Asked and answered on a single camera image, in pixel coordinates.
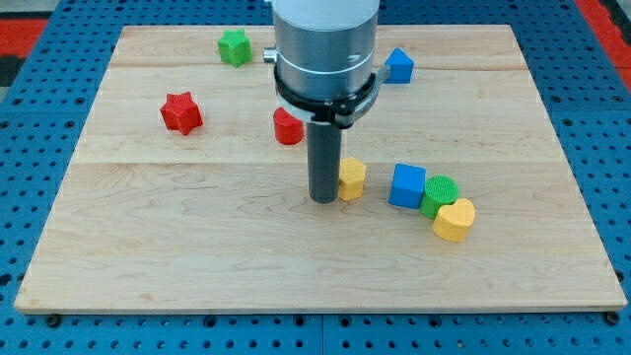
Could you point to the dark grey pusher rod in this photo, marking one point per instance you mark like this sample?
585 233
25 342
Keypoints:
324 148

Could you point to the blue triangle block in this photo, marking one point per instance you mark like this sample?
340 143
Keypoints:
401 67

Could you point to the yellow hexagon block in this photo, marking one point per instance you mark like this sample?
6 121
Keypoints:
351 178

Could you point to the blue cube block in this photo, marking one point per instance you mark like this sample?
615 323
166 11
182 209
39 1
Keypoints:
407 186

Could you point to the green star block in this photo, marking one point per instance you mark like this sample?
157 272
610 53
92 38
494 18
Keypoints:
235 47

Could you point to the red cylinder block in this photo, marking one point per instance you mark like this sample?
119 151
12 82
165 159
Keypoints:
288 129

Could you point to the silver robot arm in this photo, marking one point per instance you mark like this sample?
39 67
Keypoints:
324 59

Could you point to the yellow heart block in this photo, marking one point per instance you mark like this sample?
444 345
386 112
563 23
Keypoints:
453 221

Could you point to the green cylinder block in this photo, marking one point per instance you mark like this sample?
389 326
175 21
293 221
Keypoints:
438 191

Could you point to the red star block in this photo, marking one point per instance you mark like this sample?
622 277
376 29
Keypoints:
181 113

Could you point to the wooden board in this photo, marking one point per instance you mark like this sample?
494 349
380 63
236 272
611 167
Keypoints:
149 221

